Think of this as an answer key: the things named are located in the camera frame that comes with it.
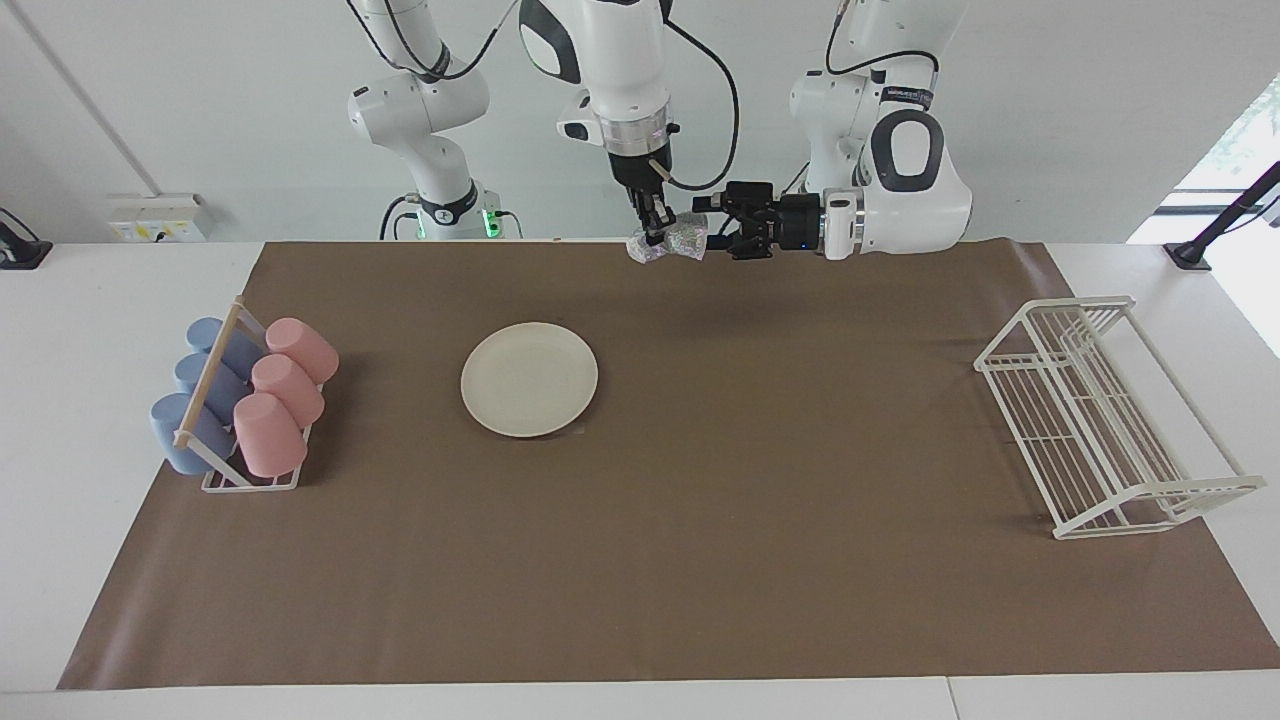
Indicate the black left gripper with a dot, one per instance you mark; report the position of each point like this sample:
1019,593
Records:
770,222

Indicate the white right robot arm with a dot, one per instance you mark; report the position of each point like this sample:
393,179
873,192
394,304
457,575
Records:
620,60

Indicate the blue plastic cup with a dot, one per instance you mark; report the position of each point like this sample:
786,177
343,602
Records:
212,335
200,378
175,435

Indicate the black angled stand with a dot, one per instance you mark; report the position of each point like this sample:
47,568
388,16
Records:
1190,252

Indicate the white wall outlet box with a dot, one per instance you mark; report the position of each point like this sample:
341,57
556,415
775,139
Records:
160,218

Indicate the pink plastic cup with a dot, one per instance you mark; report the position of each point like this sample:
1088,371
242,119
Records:
303,348
268,438
288,390

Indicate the cream round plate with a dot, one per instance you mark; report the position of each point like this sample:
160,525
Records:
530,380

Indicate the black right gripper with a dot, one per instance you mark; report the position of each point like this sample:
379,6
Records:
640,172

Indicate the black table clamp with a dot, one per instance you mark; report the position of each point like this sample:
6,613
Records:
25,252

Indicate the silver mesh sponge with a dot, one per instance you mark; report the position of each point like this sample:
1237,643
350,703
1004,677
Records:
685,240

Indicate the brown table mat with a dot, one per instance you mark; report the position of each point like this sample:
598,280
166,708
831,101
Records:
750,500

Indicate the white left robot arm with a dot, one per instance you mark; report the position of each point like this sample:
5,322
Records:
920,200

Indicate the cup rack with wooden bar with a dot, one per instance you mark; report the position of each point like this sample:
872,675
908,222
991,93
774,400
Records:
210,375

